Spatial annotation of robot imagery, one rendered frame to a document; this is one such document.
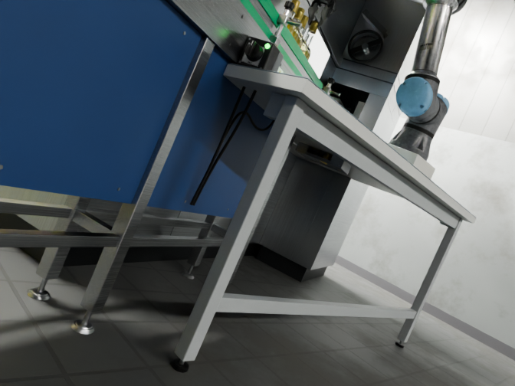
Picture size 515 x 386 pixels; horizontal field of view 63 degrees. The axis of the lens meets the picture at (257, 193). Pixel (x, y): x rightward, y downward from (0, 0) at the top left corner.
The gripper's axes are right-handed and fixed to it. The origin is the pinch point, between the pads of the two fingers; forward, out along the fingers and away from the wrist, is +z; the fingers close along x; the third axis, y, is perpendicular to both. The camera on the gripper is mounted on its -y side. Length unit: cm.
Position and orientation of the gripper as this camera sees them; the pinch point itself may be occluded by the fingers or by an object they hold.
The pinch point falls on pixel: (315, 24)
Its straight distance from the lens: 192.9
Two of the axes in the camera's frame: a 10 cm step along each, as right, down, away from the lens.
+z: -4.0, 9.2, 0.4
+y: -3.8, -1.3, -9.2
